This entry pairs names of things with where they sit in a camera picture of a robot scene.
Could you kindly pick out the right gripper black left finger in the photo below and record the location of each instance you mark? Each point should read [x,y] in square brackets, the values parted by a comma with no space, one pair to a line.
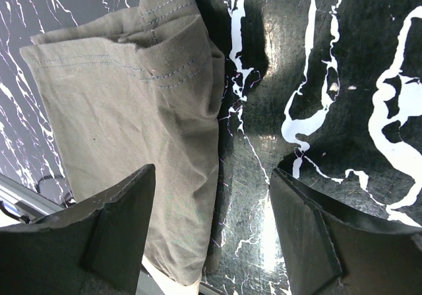
[93,247]

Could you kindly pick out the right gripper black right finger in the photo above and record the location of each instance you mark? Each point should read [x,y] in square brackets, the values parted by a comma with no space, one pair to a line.
[332,248]

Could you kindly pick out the grey underwear with cream waistband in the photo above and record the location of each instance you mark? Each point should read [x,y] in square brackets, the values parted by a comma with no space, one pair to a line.
[142,85]

